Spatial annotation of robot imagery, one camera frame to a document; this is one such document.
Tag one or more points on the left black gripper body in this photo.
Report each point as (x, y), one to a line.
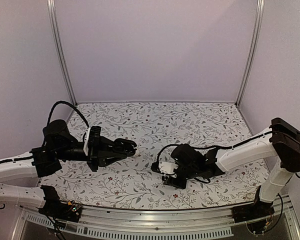
(92, 159)

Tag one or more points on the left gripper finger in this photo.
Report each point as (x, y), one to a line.
(112, 146)
(108, 158)

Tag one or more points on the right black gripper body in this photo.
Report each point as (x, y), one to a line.
(181, 185)

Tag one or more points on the white earbud charging case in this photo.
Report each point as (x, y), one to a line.
(137, 153)

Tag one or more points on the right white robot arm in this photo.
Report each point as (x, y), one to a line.
(280, 140)

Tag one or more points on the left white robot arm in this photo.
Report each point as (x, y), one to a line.
(59, 146)

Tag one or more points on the floral patterned table mat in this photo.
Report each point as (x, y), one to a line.
(157, 128)

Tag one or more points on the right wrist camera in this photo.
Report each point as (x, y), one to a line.
(166, 168)

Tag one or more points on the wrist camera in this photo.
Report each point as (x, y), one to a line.
(166, 168)
(92, 134)

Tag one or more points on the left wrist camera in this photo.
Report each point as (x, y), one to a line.
(92, 134)

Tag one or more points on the front aluminium rail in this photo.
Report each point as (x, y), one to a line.
(212, 223)

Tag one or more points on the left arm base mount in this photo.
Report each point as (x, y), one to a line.
(53, 207)

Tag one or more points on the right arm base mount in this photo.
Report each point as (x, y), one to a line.
(255, 210)

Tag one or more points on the left aluminium frame post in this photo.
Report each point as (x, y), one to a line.
(51, 8)

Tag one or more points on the aluminium frame post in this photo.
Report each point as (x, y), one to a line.
(51, 8)
(252, 51)

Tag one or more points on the right aluminium frame post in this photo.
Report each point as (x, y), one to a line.
(252, 51)

